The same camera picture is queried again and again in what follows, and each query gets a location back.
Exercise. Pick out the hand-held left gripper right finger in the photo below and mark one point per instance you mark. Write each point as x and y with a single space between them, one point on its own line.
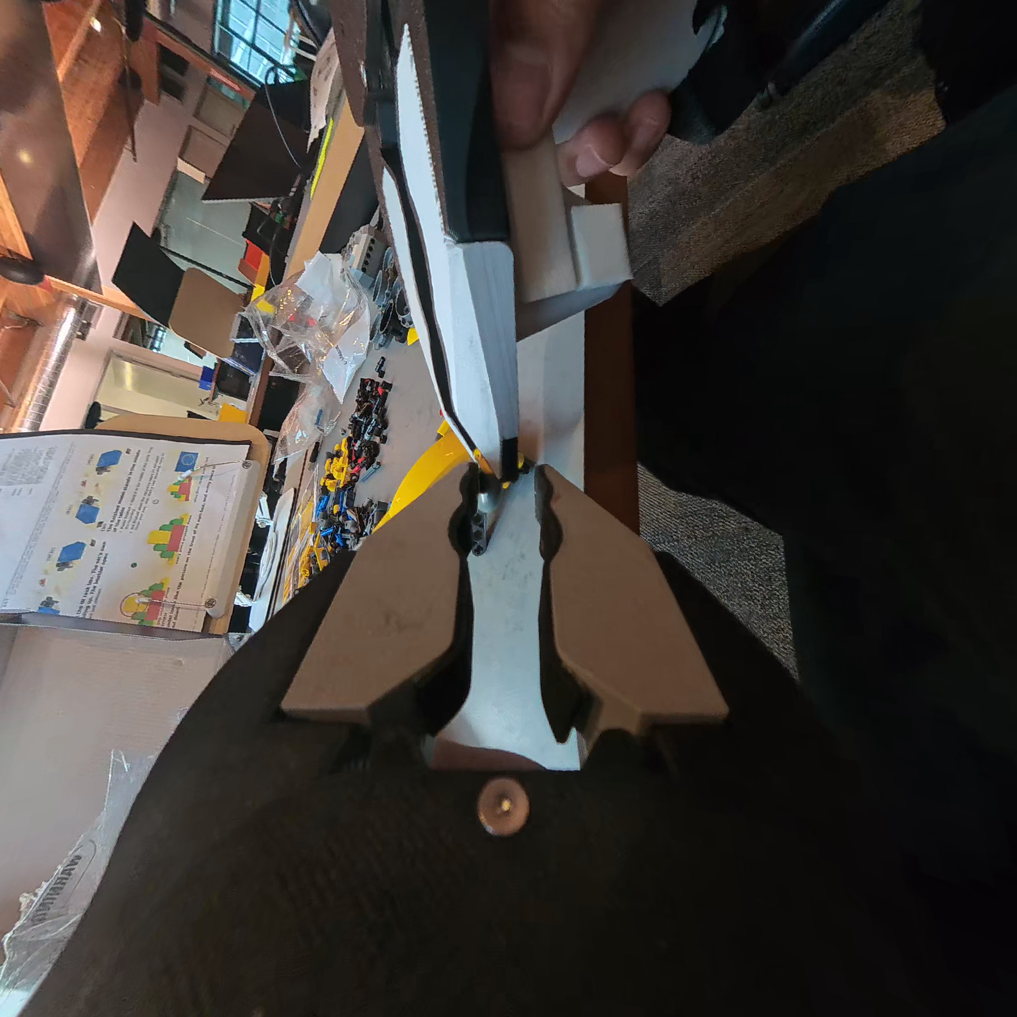
635 635

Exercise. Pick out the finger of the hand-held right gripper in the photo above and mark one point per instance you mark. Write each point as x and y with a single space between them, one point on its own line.
409 270
477 334

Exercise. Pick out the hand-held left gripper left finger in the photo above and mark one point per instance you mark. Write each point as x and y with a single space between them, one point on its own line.
381 628

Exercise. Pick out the yellow panel vehicle assembly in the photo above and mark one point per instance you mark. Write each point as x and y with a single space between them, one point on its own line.
421 485

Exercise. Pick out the long wooden-edged desk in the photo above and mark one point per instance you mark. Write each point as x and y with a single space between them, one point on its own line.
334 191

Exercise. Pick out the person's right hand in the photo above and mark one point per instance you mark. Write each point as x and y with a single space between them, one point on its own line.
532 71

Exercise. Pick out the wheeled yellow black chassis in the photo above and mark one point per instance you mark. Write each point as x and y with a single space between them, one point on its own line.
393 302

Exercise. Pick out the grey motor block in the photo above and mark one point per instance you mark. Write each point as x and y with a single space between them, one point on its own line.
367 250

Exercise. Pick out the white paper slip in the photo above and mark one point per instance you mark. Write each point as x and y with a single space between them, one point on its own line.
346 369

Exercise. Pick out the white flat device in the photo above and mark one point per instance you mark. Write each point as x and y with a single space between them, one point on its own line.
274 548

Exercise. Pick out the pile of small building pieces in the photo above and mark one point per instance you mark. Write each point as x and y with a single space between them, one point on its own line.
349 492

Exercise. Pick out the coloured storage bins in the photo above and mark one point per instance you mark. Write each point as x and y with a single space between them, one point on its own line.
254 266

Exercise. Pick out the black monitor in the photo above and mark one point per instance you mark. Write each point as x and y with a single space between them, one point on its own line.
262 151

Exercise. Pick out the small clear plastic bag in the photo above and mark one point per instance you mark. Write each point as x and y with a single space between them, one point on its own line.
302 429

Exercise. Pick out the brown chair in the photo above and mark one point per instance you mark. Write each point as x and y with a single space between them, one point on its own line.
206 314

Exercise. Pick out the paned window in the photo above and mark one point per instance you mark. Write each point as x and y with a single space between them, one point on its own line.
254 40

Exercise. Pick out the black panel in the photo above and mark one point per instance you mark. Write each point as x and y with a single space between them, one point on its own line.
147 274

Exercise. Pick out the printed building-blocks poster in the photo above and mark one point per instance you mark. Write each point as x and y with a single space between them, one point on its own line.
119 532

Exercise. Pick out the cardboard kit box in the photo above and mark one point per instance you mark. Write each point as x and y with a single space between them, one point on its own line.
95 715

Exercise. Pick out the black ceiling dome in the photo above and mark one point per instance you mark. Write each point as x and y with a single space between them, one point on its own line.
20 268

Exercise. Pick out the dark ceiling panel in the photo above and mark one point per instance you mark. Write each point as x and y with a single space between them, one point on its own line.
40 119

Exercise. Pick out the crumpled clear plastic bags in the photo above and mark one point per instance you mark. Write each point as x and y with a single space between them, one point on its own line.
55 898

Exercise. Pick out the metal ventilation duct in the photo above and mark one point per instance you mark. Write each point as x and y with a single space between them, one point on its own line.
48 365

